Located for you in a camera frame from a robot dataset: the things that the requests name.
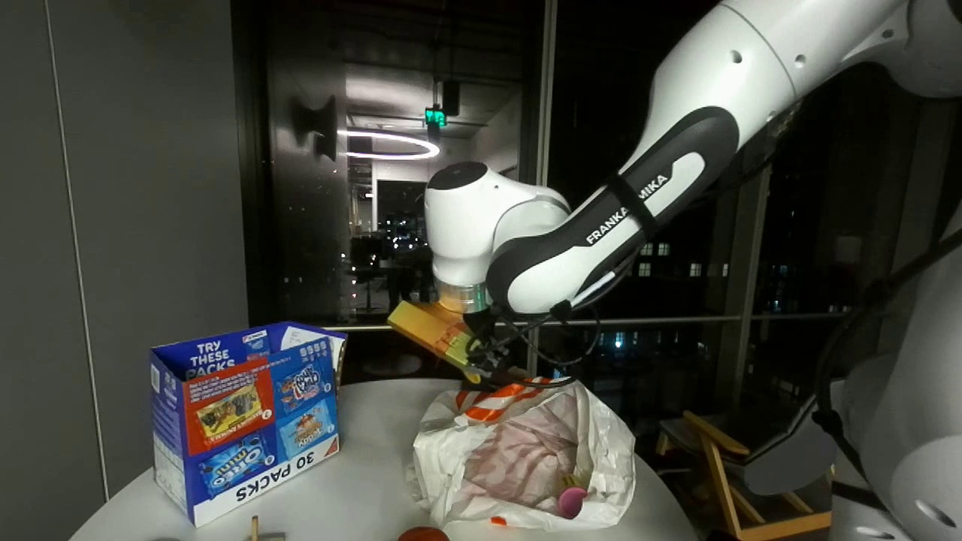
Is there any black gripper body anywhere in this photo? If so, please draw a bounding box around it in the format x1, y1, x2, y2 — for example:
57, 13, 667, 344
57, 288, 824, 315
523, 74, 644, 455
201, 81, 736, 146
459, 309, 531, 394

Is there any yellow container pink lid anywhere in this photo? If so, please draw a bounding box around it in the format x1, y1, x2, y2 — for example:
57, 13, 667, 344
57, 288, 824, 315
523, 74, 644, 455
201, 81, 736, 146
552, 481, 594, 523

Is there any white orange plastic bag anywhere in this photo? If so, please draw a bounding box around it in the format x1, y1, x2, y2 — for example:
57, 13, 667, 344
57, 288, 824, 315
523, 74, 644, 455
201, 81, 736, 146
411, 375, 641, 532

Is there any round white table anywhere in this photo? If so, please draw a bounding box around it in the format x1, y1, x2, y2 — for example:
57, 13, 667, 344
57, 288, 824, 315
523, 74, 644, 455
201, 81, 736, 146
70, 371, 704, 541

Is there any blue cardboard snack box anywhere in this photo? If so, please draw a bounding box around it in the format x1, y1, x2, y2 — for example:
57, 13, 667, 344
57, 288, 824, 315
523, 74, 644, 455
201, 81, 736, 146
148, 318, 347, 529

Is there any wooden folding stand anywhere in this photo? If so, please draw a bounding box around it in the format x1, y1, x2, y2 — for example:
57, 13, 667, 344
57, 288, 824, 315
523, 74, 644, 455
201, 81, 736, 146
655, 406, 834, 541

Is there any horizontal window rail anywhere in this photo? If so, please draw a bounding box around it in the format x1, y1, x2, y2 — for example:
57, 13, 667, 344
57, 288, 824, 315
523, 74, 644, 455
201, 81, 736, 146
328, 313, 855, 332

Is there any ring ceiling light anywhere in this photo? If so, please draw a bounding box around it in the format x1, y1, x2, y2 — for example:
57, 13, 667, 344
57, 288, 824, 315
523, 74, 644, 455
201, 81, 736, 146
336, 126, 445, 162

